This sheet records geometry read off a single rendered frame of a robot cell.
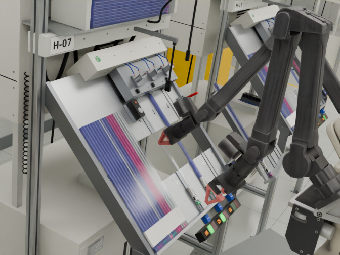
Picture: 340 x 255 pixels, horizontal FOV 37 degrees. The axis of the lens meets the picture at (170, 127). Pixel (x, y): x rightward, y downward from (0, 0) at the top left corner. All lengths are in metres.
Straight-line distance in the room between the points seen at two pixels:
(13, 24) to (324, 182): 1.14
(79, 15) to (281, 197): 2.41
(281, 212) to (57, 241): 1.93
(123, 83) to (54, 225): 0.62
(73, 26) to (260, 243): 1.14
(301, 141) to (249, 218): 2.08
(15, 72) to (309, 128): 1.06
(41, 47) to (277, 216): 2.27
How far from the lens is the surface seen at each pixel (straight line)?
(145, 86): 2.07
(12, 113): 1.98
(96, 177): 1.79
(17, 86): 1.92
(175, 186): 2.02
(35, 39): 1.75
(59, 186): 2.32
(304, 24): 1.34
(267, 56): 1.85
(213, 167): 2.25
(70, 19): 1.83
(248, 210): 3.54
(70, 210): 2.17
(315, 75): 1.36
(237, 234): 3.28
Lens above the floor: 1.84
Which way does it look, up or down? 24 degrees down
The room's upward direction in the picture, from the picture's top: 8 degrees clockwise
